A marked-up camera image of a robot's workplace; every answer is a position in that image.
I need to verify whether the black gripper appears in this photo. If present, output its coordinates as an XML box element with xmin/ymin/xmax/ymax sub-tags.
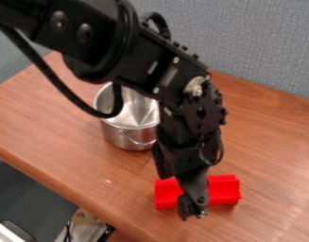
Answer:
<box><xmin>152</xmin><ymin>82</ymin><xmax>227</xmax><ymax>221</ymax></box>

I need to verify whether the red plastic block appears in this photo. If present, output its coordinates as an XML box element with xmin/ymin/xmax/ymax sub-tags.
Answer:
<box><xmin>155</xmin><ymin>174</ymin><xmax>243</xmax><ymax>210</ymax></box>

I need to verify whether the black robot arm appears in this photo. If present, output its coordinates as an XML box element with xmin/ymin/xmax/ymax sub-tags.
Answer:
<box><xmin>0</xmin><ymin>0</ymin><xmax>227</xmax><ymax>218</ymax></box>

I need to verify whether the stainless steel pot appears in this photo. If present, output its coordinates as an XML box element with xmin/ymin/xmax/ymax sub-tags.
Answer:
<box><xmin>100</xmin><ymin>87</ymin><xmax>159</xmax><ymax>151</ymax></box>

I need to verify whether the white box corner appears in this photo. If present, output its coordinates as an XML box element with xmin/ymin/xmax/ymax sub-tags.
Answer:
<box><xmin>0</xmin><ymin>220</ymin><xmax>36</xmax><ymax>242</ymax></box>

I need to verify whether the grey table leg bracket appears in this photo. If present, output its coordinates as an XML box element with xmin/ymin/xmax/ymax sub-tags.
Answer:
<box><xmin>55</xmin><ymin>208</ymin><xmax>115</xmax><ymax>242</ymax></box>

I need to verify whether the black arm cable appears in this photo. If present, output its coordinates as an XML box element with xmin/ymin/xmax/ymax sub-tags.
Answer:
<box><xmin>0</xmin><ymin>22</ymin><xmax>126</xmax><ymax>119</ymax></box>

